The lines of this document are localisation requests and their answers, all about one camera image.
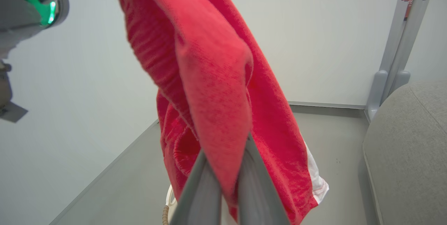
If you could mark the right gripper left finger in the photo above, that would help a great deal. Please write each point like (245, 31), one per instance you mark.
(200, 193)

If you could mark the red and white garment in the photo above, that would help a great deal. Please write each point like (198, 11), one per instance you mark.
(216, 78)

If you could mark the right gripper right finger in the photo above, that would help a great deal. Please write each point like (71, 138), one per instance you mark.
(258, 190)

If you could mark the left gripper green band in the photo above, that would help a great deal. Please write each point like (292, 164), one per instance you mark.
(24, 19)

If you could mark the grey fabric sofa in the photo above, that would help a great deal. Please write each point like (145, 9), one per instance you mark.
(412, 155)

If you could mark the grey partition bottom rail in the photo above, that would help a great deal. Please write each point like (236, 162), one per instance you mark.
(324, 105)

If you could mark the white basket with brown rim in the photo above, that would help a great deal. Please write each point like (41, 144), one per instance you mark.
(169, 204)

